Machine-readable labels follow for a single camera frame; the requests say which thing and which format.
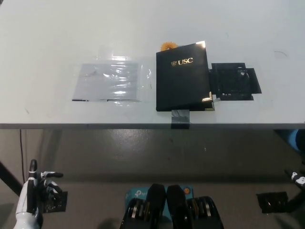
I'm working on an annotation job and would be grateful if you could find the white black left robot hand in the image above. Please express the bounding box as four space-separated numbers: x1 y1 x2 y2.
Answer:
15 159 64 215

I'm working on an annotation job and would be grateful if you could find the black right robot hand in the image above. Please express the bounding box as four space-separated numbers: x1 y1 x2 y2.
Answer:
285 168 305 189

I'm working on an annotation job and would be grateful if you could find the black USC diary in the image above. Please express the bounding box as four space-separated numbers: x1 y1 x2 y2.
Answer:
155 40 216 113

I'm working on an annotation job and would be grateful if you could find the black tape patch on desk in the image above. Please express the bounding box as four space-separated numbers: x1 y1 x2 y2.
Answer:
208 62 263 101

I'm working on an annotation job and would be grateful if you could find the blue and black object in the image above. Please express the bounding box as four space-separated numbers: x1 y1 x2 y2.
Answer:
274 128 305 152

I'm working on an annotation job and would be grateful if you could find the teal tp-link box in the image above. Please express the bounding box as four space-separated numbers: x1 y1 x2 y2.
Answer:
125 186 194 215

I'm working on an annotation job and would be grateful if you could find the clear plastic tape sheet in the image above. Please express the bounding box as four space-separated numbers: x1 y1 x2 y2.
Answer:
71 45 153 103

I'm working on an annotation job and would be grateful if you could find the black diagonal frame bar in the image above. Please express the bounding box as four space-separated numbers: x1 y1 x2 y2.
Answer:
0 161 21 198
285 186 305 213

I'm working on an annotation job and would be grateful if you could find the thin dark hanging cable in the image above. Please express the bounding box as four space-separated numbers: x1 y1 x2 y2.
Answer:
19 128 26 182

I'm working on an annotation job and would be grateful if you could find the grey duct tape strip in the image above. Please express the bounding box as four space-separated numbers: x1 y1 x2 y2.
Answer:
171 109 191 131

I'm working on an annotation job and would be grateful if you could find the yellow spiky ring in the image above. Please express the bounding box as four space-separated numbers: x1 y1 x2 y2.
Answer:
160 42 178 52

